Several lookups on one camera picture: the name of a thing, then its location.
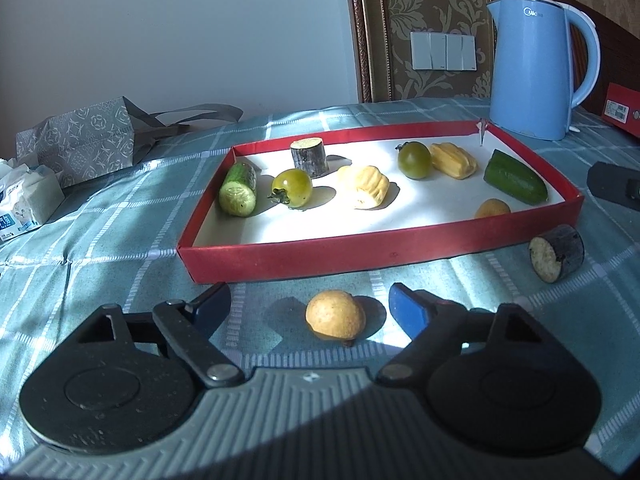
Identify light green cut cucumber piece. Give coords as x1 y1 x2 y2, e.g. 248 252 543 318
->
218 161 258 218

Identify red cardboard tray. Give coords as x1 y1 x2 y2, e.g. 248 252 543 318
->
177 121 585 285

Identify white wall switch panel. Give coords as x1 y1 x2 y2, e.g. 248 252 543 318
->
410 31 477 72

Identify dark green cucumber piece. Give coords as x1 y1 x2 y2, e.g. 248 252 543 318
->
483 148 549 206

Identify yellow-green tomato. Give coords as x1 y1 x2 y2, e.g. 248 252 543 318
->
268 168 314 209

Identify blue electric kettle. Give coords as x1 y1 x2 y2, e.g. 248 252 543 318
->
486 0 601 142

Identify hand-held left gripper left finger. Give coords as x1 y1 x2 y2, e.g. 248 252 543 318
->
75 282 246 388

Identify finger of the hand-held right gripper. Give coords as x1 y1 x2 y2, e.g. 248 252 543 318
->
587 161 640 206

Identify yellow star fruit piece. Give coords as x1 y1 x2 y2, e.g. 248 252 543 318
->
336 165 391 210
430 142 479 180

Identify teal plaid blanket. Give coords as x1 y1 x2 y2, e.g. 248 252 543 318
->
0 97 640 461

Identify white tissue pack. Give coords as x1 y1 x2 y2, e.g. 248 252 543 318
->
0 157 66 243

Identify dark wooden chair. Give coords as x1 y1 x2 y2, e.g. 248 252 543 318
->
542 0 640 116

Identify ornate wooden wall frame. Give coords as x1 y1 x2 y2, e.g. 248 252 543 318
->
342 0 503 103

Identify dark green tomato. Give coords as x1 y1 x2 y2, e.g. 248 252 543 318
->
396 141 432 180

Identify dark eggplant piece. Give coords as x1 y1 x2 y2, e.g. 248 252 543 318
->
529 224 585 283
290 137 330 179

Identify red cardboard box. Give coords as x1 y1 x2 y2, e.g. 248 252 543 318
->
604 82 640 138

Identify grey patterned bag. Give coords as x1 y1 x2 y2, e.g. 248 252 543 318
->
16 96 244 188

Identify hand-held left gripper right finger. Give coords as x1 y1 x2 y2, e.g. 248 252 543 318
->
375 282 551 388

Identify brown potato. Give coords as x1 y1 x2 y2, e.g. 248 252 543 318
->
305 289 367 347

